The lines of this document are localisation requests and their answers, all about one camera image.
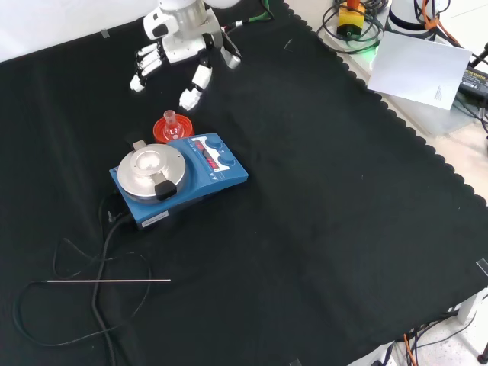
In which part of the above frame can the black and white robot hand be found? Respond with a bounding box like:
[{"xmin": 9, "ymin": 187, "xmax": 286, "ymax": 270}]
[{"xmin": 129, "ymin": 32, "xmax": 215, "ymax": 112}]

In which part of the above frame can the clear glass round-bottom flask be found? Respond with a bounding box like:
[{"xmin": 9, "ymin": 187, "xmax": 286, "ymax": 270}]
[{"xmin": 162, "ymin": 109, "xmax": 182, "ymax": 141}]

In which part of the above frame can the white wrist pod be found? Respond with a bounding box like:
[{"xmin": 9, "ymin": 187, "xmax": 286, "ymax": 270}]
[{"xmin": 143, "ymin": 8, "xmax": 172, "ymax": 40}]

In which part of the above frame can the heater with blue base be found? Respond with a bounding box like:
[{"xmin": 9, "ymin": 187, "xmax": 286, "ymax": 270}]
[{"xmin": 109, "ymin": 130, "xmax": 249, "ymax": 233}]

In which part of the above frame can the yellow stop button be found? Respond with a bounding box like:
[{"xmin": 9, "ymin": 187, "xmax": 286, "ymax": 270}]
[{"xmin": 336, "ymin": 0, "xmax": 367, "ymax": 40}]

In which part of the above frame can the black bench cloth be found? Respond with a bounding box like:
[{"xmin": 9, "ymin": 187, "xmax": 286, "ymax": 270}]
[{"xmin": 0, "ymin": 0, "xmax": 488, "ymax": 366}]

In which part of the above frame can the pale board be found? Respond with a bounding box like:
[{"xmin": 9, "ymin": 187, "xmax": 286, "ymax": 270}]
[{"xmin": 367, "ymin": 30, "xmax": 473, "ymax": 111}]

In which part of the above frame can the thin steel probe rod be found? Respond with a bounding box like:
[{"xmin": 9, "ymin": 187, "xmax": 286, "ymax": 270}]
[{"xmin": 46, "ymin": 278, "xmax": 172, "ymax": 284}]

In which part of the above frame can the black power adapter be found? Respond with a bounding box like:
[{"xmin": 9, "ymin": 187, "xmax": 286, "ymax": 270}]
[{"xmin": 457, "ymin": 63, "xmax": 488, "ymax": 102}]

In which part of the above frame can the black tripod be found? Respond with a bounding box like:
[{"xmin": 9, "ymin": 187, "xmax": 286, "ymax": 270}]
[{"xmin": 470, "ymin": 40, "xmax": 488, "ymax": 70}]

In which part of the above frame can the silver wrist bracket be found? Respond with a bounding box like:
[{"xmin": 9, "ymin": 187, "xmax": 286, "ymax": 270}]
[{"xmin": 204, "ymin": 18, "xmax": 242, "ymax": 70}]

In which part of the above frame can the green cable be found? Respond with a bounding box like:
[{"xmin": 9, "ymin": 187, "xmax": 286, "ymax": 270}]
[{"xmin": 227, "ymin": 0, "xmax": 276, "ymax": 31}]

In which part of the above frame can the orange flask support ring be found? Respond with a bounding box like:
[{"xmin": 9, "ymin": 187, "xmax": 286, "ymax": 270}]
[{"xmin": 152, "ymin": 116, "xmax": 195, "ymax": 145}]

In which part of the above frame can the black coiled cable bundle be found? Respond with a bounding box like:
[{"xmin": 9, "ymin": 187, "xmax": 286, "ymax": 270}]
[{"xmin": 322, "ymin": 0, "xmax": 387, "ymax": 55}]

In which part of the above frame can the thin black probe cable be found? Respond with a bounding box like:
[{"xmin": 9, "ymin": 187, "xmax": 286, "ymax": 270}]
[{"xmin": 12, "ymin": 236, "xmax": 153, "ymax": 348}]

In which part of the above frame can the thick black power cable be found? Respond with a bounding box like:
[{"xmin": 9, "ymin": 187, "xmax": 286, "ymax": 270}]
[{"xmin": 91, "ymin": 212, "xmax": 133, "ymax": 366}]

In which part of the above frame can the orange cable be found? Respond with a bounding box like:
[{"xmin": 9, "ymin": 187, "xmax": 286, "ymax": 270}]
[{"xmin": 413, "ymin": 0, "xmax": 463, "ymax": 49}]

